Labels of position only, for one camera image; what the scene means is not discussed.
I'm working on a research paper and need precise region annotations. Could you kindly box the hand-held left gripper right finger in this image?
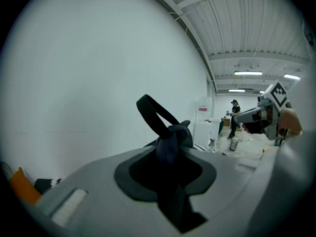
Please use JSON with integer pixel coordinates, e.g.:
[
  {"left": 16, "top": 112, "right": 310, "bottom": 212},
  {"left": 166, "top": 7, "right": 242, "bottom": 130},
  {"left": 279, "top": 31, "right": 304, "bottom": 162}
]
[{"left": 187, "top": 147, "right": 259, "bottom": 237}]

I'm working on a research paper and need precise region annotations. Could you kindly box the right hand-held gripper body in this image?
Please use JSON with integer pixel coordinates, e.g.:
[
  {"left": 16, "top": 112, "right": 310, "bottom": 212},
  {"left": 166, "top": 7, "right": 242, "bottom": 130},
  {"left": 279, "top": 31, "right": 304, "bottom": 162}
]
[{"left": 256, "top": 80, "right": 292, "bottom": 140}]

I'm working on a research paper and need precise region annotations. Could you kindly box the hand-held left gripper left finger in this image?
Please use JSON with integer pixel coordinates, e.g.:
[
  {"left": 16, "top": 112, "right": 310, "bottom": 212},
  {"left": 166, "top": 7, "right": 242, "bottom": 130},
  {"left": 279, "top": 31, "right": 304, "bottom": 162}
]
[{"left": 32, "top": 142, "right": 182, "bottom": 237}]

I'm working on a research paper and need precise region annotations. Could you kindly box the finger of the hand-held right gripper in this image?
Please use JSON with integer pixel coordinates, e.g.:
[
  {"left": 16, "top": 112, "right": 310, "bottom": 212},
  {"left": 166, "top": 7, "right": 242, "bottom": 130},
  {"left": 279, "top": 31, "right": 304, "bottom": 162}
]
[
  {"left": 234, "top": 107, "right": 266, "bottom": 123},
  {"left": 243, "top": 119, "right": 270, "bottom": 135}
]

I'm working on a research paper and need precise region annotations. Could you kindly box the person's right hand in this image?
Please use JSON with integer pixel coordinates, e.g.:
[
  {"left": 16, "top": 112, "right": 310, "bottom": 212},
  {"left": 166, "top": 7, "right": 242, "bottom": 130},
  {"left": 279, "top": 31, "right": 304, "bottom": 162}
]
[{"left": 277, "top": 107, "right": 302, "bottom": 136}]

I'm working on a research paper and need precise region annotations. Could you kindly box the white desk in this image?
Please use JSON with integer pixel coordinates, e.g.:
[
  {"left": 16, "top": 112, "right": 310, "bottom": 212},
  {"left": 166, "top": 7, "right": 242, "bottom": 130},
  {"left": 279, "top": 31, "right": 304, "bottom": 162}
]
[{"left": 209, "top": 117, "right": 222, "bottom": 147}]

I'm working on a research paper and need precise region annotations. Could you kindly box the white water dispenser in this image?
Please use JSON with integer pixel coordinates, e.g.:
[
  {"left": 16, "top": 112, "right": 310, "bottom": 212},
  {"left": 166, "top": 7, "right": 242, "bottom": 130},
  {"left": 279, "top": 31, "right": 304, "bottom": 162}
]
[{"left": 194, "top": 121, "right": 212, "bottom": 148}]

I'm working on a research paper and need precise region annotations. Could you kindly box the person's cream shirt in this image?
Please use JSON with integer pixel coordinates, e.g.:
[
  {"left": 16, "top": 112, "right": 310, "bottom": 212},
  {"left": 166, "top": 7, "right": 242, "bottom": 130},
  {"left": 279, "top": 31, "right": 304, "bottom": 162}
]
[{"left": 243, "top": 129, "right": 316, "bottom": 237}]

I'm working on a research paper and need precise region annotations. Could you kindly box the orange cushion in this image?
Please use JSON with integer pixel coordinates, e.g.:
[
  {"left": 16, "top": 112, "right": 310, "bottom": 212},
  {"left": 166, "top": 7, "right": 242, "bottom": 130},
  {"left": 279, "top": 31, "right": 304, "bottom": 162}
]
[{"left": 9, "top": 167, "right": 42, "bottom": 205}]

